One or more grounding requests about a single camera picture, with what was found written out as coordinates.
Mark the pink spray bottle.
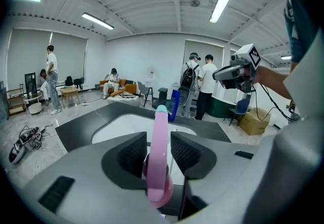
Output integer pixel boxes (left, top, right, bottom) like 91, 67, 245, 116
142, 105, 175, 209

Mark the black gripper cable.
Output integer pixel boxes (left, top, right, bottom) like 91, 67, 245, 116
252, 83, 300, 123

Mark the green round counter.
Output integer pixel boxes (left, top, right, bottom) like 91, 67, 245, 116
211, 93, 244, 119

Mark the person's light grey garment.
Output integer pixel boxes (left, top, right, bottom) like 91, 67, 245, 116
242, 27, 324, 224

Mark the person's right forearm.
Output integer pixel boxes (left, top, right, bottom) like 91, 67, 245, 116
252, 65, 295, 100

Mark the black and white device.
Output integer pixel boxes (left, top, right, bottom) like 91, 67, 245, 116
8, 138, 26, 165

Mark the black backpack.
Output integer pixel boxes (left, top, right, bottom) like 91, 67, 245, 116
180, 66, 197, 87

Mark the striped blanket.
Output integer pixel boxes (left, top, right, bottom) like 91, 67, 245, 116
109, 91, 140, 102

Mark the blue bottle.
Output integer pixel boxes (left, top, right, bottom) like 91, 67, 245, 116
167, 89, 181, 123

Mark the person's teal shirt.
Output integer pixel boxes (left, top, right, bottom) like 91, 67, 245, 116
283, 0, 320, 64

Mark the grey roller blind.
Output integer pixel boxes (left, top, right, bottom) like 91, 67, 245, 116
7, 28, 88, 90
183, 39, 225, 85

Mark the tangle of cables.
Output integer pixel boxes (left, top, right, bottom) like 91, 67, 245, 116
18, 123, 54, 152

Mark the black open case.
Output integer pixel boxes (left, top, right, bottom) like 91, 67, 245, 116
178, 86, 194, 107

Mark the cardboard box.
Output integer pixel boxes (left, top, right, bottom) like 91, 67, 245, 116
238, 107, 271, 136

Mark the blue chair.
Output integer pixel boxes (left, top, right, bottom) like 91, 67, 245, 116
228, 98, 251, 127

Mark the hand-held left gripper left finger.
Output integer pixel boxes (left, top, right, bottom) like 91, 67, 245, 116
101, 131, 148, 191

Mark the wooden shelf rack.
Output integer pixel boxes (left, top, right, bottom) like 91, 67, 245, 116
6, 87, 27, 117

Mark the black framed mirror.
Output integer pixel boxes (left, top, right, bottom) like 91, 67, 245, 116
24, 72, 37, 97

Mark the dark stool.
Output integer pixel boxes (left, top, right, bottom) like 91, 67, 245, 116
151, 87, 169, 110

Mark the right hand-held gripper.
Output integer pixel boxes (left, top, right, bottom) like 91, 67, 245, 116
212, 43, 262, 93

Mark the grey chair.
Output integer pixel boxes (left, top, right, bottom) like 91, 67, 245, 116
137, 81, 154, 108

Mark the round white side table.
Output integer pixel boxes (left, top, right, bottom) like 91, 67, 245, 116
23, 92, 44, 116

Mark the orange sofa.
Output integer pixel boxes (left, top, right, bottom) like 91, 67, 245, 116
99, 79, 138, 97

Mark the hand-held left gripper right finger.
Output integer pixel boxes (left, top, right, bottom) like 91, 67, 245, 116
170, 131, 217, 180

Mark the wooden coffee table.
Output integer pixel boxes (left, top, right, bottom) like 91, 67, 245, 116
60, 86, 79, 103

